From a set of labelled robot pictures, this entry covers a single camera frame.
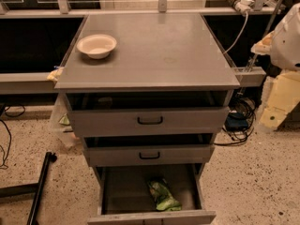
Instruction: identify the green rice chip bag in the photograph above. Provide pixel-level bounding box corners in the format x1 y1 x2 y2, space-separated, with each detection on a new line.
147 179 182 212

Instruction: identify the grey drawer cabinet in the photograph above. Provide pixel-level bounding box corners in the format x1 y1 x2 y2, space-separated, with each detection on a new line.
54 12 241 225

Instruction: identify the top grey drawer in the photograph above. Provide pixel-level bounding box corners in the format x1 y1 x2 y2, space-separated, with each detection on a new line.
66 92 229 137

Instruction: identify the grey drawer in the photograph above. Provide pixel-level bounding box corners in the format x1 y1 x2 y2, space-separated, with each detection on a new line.
66 92 229 137
87 164 216 225
84 133 216 167

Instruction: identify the middle grey drawer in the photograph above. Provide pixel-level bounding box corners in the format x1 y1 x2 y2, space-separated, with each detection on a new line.
84 133 216 167

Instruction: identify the clear plastic bag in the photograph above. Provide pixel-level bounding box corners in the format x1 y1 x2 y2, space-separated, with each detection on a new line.
50 95 81 148

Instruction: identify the bottom grey drawer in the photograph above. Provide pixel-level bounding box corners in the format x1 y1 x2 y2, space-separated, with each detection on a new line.
87 164 216 225

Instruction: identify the yellow snack packet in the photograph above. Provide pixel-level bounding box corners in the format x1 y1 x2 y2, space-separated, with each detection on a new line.
47 67 64 83

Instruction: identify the yellow foam block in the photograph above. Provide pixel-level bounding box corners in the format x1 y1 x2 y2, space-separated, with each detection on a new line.
260 71 300 129

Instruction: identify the white power strip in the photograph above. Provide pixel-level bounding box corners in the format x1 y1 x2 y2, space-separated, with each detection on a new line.
227 0 253 14

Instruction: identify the black metal stand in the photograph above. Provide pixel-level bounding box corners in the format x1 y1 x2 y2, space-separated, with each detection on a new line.
0 152 57 225

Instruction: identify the black cable bundle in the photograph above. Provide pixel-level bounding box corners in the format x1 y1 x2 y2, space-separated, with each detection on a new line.
214 97 257 147

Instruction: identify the white power cable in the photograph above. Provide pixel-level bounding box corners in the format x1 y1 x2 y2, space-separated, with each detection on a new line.
222 11 249 55

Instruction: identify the grey metal rail frame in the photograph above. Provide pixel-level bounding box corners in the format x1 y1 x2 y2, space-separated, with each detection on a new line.
0 0 287 96

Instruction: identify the black floor cable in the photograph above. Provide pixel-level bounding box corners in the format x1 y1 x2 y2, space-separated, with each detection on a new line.
0 105 26 171

